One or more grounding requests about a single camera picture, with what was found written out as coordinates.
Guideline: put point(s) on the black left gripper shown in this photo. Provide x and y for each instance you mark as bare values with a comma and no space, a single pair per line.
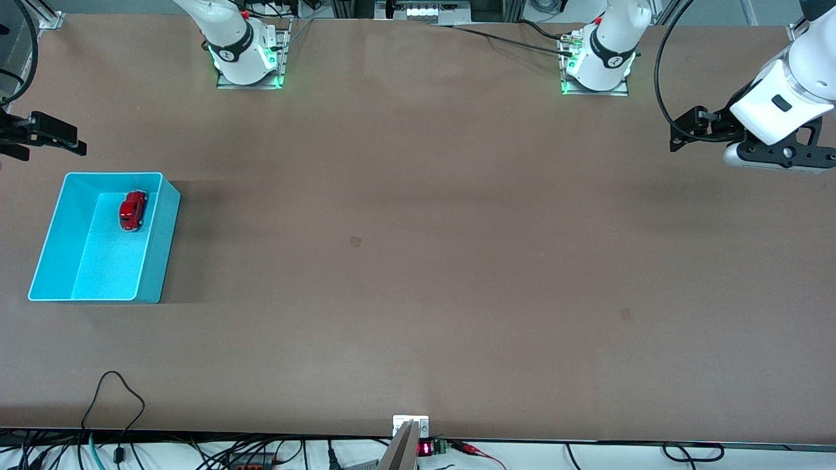
717,125

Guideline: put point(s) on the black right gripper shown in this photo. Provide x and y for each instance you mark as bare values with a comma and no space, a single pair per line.
14,130

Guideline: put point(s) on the red beetle toy car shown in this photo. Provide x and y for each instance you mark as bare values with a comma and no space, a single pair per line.
132,211

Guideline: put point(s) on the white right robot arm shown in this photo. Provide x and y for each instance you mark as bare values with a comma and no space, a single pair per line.
228,39

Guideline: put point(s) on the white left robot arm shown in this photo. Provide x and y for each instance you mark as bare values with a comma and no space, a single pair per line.
806,65

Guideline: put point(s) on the blue plastic box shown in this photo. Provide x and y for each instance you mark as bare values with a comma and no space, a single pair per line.
104,267

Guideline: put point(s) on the lit equipment rack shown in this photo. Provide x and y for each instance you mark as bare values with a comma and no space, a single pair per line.
424,10

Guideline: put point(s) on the black orange power strip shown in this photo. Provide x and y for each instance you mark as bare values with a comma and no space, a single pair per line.
251,462

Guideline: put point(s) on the red digit display module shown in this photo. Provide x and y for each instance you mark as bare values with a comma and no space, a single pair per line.
426,448

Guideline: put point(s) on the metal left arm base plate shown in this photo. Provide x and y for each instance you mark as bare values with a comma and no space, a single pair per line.
617,89

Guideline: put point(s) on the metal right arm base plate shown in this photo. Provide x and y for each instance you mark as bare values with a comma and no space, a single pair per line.
277,52

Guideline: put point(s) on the grey metal camera mount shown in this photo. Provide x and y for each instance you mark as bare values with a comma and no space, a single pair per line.
405,444

